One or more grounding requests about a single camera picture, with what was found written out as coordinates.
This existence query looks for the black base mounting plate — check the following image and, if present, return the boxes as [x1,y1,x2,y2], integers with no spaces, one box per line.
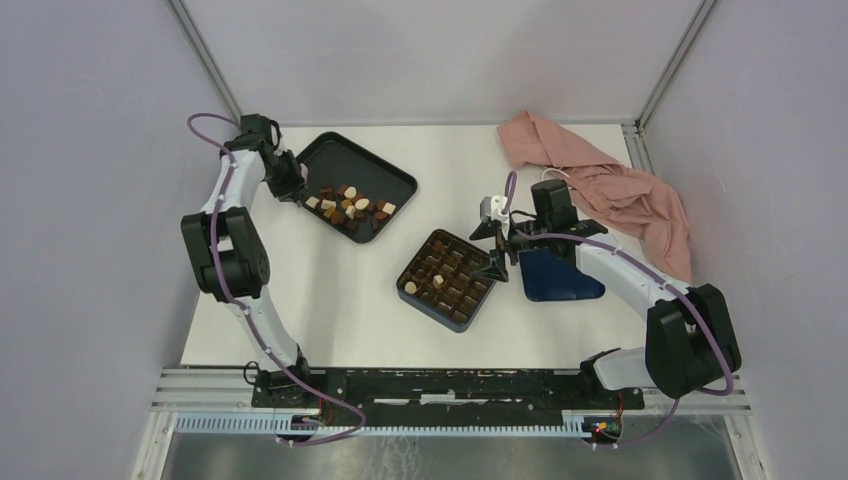
[242,366,645,428]

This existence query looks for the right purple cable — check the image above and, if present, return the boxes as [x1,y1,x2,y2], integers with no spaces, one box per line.
[502,170,737,448]

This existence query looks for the purple cable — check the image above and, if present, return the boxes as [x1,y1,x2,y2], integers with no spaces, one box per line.
[502,170,737,448]
[186,112,367,448]

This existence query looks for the blue chocolate box with insert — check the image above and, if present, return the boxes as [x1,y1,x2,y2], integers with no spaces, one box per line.
[396,229,495,333]

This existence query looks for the blue box lid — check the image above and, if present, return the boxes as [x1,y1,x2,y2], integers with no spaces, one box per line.
[519,249,606,302]

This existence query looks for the pink cloth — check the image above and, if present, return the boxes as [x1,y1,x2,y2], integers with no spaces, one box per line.
[497,111,693,283]

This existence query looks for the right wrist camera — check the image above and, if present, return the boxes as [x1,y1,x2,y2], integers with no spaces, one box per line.
[479,195,509,224]

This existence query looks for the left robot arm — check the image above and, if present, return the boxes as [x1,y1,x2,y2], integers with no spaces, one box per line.
[180,114,314,408]

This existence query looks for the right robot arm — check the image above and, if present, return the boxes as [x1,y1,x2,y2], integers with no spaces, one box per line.
[471,173,741,408]

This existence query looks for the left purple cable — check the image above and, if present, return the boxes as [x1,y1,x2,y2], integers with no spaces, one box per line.
[186,112,367,448]

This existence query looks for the white slotted cable duct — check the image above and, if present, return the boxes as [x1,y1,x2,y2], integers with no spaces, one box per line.
[175,413,590,439]

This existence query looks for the black plastic tray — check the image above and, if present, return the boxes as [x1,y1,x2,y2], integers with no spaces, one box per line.
[296,132,418,244]

